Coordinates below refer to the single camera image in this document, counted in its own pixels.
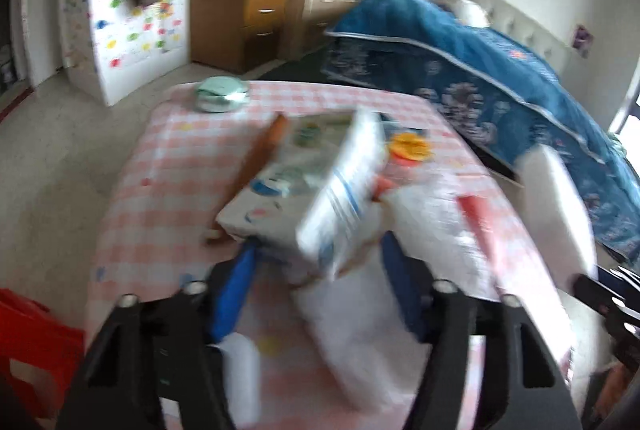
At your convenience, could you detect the red plastic stool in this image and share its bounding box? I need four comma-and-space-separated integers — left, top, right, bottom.
0, 287, 86, 421

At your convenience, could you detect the white paper sheet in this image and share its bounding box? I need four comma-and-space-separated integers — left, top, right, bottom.
517, 145, 598, 291

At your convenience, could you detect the blue floral blanket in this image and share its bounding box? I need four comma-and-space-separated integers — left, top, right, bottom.
322, 0, 640, 261

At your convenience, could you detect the pink checkered tablecloth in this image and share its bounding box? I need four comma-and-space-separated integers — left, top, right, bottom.
85, 80, 576, 430

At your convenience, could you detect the white snack packet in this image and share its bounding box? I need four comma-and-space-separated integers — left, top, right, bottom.
295, 107, 388, 281

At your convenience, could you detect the beige upholstered bed frame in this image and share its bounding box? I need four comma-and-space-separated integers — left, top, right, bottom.
410, 0, 581, 71

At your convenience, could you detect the white plastic bag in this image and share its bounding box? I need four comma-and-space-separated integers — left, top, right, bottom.
292, 255, 436, 411

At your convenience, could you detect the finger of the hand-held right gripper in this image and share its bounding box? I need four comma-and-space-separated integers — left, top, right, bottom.
572, 274, 626, 317

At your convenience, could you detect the white sheet with coloured dots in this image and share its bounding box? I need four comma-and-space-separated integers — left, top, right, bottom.
62, 0, 191, 106

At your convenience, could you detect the wooden drawer cabinet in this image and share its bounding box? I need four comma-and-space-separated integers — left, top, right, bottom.
190, 0, 296, 73

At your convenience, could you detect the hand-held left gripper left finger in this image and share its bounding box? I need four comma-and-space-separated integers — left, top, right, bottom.
55, 240, 261, 430

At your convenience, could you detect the clear plastic bag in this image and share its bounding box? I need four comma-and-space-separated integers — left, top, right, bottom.
380, 160, 506, 301

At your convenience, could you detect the cartoon print tissue pack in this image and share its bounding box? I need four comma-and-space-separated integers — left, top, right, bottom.
215, 110, 361, 256

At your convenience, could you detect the red wrapper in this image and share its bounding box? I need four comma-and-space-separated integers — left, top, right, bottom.
457, 192, 506, 261

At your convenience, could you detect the small purple wall poster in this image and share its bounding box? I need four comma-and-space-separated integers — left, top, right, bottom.
571, 24, 595, 58

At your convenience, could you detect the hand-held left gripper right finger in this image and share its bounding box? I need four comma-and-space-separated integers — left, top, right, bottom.
381, 231, 586, 430

